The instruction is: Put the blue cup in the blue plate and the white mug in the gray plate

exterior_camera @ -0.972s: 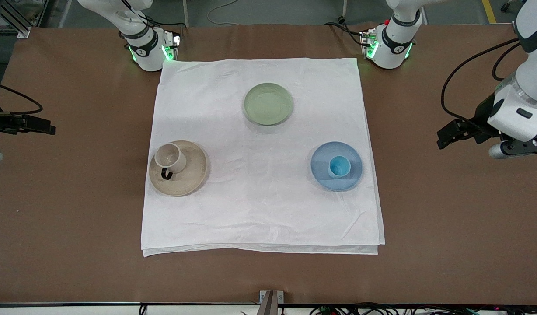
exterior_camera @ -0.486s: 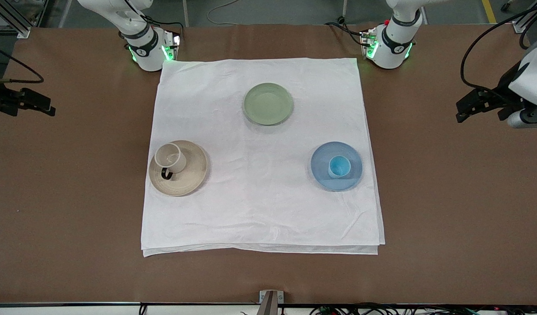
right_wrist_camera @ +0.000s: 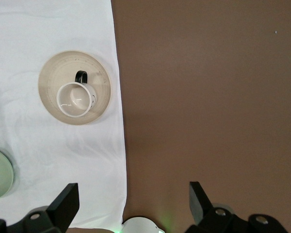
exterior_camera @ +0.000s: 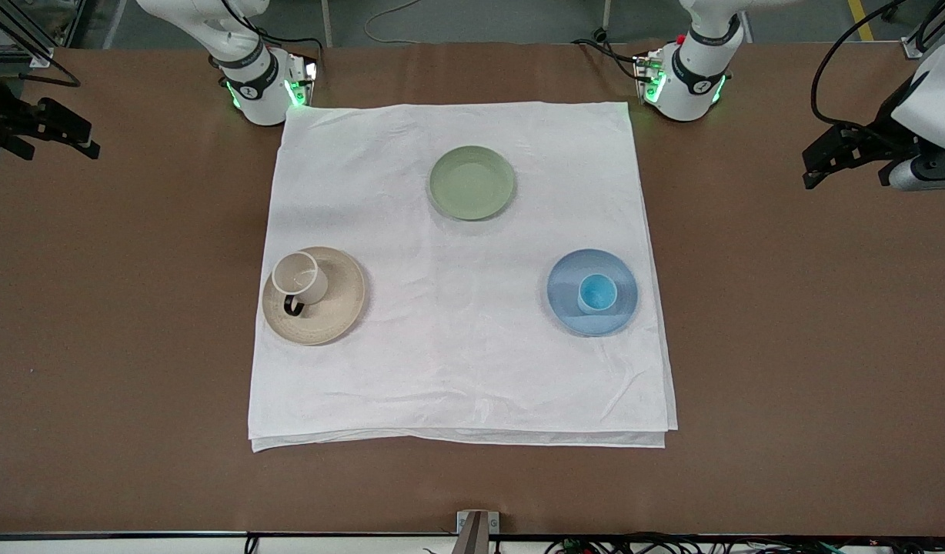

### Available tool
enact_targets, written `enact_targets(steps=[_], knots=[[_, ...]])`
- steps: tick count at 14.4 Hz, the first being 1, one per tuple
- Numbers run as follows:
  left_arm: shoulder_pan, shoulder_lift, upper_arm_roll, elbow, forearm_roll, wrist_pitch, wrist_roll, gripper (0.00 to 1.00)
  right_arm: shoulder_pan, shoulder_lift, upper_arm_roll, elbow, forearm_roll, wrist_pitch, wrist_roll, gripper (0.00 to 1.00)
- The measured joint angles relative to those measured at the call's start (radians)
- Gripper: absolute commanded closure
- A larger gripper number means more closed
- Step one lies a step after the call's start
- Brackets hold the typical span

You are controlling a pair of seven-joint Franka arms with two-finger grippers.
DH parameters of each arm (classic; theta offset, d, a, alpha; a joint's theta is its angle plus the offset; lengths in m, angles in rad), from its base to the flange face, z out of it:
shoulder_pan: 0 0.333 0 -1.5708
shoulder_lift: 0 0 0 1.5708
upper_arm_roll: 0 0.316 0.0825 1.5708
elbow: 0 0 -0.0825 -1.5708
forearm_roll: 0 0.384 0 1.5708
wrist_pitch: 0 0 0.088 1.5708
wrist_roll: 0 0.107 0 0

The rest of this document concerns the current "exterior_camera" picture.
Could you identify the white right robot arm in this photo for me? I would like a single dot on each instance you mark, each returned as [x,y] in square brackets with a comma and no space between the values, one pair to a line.
[261,96]

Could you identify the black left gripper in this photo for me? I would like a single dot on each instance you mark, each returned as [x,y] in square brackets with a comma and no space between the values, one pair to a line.
[882,131]

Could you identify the beige gray plate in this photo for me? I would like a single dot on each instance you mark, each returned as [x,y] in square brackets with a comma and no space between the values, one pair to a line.
[338,304]

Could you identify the blue cup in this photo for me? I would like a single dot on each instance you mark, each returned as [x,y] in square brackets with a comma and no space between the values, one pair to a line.
[597,293]

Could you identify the blue plate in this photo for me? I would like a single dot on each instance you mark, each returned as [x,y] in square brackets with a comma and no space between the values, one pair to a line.
[569,288]

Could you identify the metal bracket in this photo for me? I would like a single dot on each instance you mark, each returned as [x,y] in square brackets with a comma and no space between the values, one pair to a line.
[477,527]

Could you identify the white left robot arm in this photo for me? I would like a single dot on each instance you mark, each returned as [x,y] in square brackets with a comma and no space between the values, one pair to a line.
[684,88]

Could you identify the aluminium frame post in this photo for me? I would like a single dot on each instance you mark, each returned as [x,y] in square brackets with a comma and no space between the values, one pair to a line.
[22,31]
[930,27]

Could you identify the white cloth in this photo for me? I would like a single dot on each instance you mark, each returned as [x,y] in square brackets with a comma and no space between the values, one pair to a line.
[457,346]

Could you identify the green plate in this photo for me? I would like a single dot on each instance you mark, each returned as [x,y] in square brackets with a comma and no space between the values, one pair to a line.
[472,182]

